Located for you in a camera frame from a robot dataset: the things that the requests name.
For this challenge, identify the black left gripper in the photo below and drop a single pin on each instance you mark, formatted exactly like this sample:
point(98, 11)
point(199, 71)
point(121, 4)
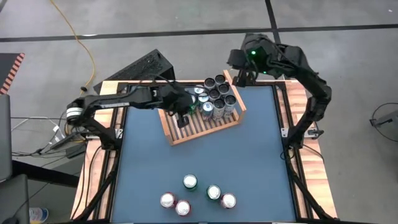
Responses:
point(180, 101)

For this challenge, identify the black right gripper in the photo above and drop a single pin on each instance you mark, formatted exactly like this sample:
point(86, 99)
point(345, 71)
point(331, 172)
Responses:
point(248, 75)

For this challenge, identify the green Sprite can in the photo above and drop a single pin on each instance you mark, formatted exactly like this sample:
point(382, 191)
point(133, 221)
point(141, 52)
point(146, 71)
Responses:
point(194, 107)
point(190, 181)
point(214, 192)

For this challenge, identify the blue silver Red Bull can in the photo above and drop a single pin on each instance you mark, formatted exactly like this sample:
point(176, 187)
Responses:
point(203, 97)
point(207, 106)
point(199, 89)

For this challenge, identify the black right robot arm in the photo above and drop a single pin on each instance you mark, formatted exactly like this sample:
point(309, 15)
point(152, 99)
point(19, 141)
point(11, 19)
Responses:
point(311, 77)

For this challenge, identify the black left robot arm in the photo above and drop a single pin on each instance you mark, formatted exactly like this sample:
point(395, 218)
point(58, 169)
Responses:
point(118, 102)

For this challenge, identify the wooden slatted shelf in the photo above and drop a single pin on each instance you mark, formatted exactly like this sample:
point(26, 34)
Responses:
point(203, 133)

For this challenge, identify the black perforated computer case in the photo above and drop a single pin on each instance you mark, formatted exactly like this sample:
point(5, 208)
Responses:
point(140, 67)

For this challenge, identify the red Coca-Cola can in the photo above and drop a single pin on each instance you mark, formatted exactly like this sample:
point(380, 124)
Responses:
point(229, 200)
point(167, 200)
point(183, 208)

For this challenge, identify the black power adapter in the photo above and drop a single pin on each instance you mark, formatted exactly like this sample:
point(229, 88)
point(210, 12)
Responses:
point(76, 151)

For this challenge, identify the black power strip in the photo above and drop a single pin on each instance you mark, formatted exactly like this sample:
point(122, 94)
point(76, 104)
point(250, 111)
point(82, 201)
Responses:
point(63, 141)

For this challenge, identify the black floor bar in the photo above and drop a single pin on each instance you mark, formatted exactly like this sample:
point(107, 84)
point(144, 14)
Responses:
point(46, 175)

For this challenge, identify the grey stand foot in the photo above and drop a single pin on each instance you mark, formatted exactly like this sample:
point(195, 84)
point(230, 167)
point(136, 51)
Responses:
point(387, 119)

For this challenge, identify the white blue container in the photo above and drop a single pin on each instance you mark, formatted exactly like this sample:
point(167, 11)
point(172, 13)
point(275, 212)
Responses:
point(38, 215)

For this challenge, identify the grey flat panel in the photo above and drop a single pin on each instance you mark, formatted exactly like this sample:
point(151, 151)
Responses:
point(4, 137)

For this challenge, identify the orange black striped floor mat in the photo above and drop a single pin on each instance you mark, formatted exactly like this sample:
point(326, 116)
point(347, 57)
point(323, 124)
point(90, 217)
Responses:
point(4, 68)

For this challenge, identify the black aluminium table frame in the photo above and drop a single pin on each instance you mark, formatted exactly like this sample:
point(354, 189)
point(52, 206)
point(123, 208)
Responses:
point(264, 84)

